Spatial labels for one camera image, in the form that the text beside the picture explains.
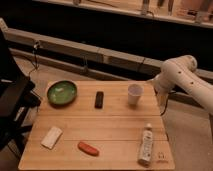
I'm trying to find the black rectangular block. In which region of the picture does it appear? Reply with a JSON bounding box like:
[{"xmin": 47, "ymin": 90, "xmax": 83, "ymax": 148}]
[{"xmin": 95, "ymin": 91, "xmax": 104, "ymax": 109}]

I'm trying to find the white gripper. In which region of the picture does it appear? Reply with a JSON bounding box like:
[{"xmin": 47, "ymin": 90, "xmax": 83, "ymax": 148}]
[{"xmin": 150, "ymin": 73, "xmax": 174, "ymax": 106}]

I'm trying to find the black cable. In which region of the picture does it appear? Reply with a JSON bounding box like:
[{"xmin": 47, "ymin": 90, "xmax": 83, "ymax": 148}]
[{"xmin": 27, "ymin": 43, "xmax": 42, "ymax": 79}]

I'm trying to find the white rectangular block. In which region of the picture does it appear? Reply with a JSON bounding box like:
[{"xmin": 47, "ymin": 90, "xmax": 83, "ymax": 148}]
[{"xmin": 41, "ymin": 126, "xmax": 62, "ymax": 149}]

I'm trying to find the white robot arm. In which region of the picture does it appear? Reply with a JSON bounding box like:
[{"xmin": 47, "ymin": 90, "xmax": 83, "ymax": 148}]
[{"xmin": 152, "ymin": 55, "xmax": 213, "ymax": 116}]

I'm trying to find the orange oblong toy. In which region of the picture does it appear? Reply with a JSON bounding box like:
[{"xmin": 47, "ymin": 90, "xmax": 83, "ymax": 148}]
[{"xmin": 78, "ymin": 141, "xmax": 99, "ymax": 156}]

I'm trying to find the white plastic bottle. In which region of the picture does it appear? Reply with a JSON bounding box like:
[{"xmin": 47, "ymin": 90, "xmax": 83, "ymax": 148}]
[{"xmin": 138, "ymin": 123, "xmax": 153, "ymax": 167}]

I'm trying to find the green bowl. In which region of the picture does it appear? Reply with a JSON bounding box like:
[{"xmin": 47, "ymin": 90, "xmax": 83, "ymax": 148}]
[{"xmin": 47, "ymin": 80, "xmax": 78, "ymax": 106}]

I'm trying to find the white ceramic cup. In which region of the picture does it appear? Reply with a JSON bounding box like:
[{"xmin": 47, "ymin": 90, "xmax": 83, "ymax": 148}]
[{"xmin": 128, "ymin": 84, "xmax": 143, "ymax": 105}]

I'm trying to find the black chair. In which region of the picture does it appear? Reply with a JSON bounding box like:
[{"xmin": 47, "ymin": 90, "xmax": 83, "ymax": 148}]
[{"xmin": 0, "ymin": 29, "xmax": 41, "ymax": 153}]

